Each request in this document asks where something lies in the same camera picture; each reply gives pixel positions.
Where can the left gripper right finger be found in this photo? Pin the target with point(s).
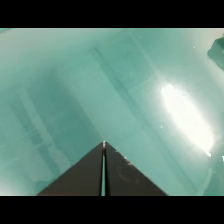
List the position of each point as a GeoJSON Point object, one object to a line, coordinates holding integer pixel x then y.
{"type": "Point", "coordinates": [128, 176]}

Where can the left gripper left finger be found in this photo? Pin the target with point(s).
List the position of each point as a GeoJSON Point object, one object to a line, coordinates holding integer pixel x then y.
{"type": "Point", "coordinates": [85, 176]}

